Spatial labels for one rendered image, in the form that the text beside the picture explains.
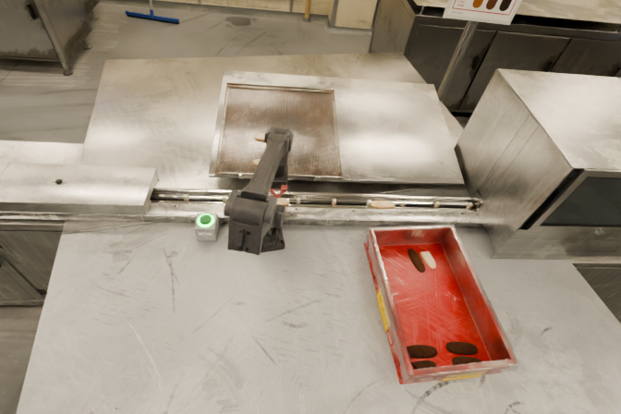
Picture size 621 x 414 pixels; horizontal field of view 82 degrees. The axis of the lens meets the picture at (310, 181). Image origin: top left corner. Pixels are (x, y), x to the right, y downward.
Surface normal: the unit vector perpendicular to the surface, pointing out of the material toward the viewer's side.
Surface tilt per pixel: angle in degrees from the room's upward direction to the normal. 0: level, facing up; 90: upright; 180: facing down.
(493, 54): 90
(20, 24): 90
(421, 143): 10
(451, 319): 0
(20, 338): 0
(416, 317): 0
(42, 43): 90
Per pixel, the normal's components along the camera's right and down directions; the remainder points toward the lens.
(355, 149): 0.11, -0.54
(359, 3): 0.05, 0.74
